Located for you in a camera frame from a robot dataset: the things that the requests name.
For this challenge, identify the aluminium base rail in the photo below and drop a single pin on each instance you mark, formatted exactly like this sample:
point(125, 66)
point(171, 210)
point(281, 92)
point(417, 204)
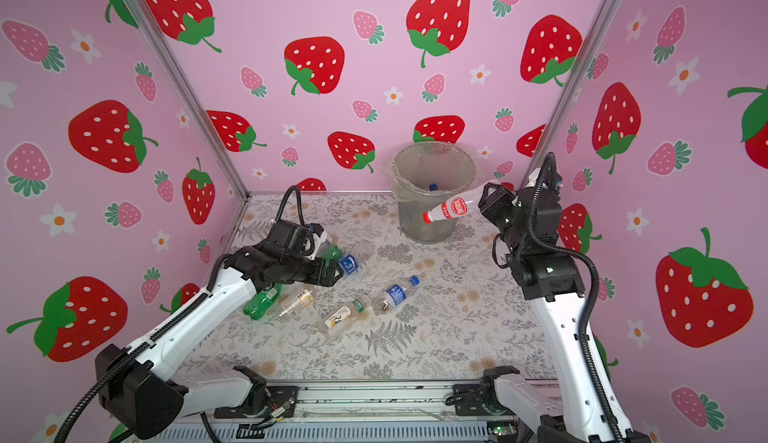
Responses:
point(390, 401)

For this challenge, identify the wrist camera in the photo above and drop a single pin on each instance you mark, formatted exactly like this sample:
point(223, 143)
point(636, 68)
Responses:
point(321, 241)
point(549, 177)

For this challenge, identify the white bottle red cap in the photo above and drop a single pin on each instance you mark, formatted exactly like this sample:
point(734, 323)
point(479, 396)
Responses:
point(456, 206)

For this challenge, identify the green bottle yellow cap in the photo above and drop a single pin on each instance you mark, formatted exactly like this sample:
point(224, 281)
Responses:
point(332, 253)

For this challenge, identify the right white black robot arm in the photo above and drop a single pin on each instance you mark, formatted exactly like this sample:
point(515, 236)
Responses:
point(564, 347)

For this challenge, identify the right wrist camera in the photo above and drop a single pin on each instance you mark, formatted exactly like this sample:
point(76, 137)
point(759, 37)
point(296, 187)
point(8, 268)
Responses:
point(549, 177)

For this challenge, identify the clear bottle blue label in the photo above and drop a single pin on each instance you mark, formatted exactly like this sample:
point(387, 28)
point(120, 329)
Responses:
point(349, 264)

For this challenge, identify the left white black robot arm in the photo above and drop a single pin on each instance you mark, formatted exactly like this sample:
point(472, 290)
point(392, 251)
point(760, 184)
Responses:
point(186, 329)

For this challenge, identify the translucent grey waste bin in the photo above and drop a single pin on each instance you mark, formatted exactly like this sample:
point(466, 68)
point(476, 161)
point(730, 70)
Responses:
point(422, 176)

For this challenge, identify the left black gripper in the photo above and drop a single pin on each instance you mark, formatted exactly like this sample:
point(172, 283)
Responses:
point(319, 276)

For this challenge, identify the clear bottle crane label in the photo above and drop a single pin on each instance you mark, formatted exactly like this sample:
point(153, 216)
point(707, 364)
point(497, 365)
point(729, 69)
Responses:
point(345, 316)

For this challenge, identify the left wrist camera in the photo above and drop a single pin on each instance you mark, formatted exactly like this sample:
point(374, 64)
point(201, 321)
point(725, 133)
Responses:
point(321, 241)

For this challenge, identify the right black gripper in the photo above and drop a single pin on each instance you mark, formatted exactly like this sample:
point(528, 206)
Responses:
point(493, 204)

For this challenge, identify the clear bottle yellow label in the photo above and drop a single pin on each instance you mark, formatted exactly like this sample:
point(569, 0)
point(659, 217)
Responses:
point(294, 305)

